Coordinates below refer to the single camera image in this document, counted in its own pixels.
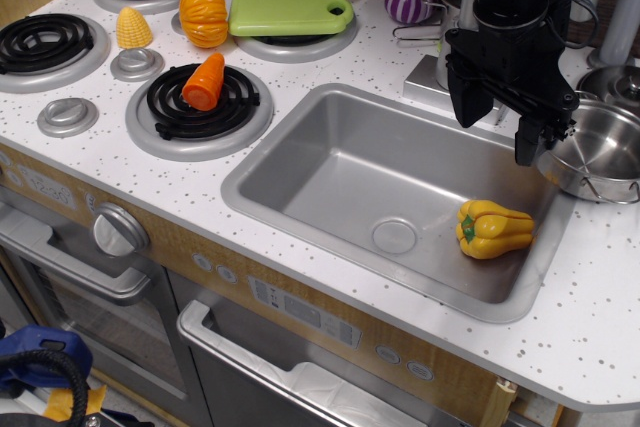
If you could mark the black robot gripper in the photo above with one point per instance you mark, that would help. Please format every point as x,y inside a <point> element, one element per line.
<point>520,69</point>

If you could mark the stainless steel pan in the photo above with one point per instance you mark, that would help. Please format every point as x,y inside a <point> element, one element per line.
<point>599,160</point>

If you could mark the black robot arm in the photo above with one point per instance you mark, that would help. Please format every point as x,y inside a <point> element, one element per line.
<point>518,15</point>

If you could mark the grey toy sink basin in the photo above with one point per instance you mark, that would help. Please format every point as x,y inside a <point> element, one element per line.
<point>380,184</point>

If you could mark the silver toy faucet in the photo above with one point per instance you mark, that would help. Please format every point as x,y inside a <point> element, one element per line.
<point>429,79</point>

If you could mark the yellow toy bell pepper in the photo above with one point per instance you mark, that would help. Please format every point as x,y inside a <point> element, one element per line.
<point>487,230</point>

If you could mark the stainless steel pot lid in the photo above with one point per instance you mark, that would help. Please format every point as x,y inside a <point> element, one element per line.
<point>617,85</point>

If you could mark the grey vertical pole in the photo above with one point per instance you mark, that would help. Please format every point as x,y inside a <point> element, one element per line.
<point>617,45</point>

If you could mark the purple striped toy onion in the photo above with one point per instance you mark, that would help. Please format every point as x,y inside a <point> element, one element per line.
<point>410,11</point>

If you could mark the green toy cutting board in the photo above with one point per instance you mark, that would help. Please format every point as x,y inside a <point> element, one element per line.
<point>251,18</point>

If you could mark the back right burner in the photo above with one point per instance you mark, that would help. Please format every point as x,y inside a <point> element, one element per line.
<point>297,49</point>

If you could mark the orange toy carrot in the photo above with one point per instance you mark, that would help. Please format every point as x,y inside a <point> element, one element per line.
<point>203,88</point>

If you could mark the orange toy pumpkin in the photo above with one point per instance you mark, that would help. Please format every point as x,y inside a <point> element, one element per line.
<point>204,22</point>

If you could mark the front right black burner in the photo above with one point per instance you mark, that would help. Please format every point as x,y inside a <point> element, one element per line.
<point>160,122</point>

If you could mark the silver dishwasher door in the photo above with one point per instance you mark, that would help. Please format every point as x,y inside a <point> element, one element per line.
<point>255,373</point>

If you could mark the grey stove knob middle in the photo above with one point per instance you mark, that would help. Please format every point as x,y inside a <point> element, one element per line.
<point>136,64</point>

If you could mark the grey stove knob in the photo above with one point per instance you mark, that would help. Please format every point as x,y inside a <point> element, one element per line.
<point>136,64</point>
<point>67,117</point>

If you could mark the yellow toy corn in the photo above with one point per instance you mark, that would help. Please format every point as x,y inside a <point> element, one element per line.
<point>132,29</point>

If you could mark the silver oven dial knob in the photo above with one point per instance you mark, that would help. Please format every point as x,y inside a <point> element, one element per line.
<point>116,232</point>

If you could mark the grey stove knob front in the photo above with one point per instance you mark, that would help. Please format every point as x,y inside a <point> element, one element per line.
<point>67,117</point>

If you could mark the front left black burner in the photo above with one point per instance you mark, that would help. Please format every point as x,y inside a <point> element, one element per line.
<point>44,52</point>

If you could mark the silver oven door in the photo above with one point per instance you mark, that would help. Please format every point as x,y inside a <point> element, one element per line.
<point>123,308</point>

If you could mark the blue clamp tool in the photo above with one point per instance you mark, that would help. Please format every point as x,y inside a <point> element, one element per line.
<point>39,356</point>

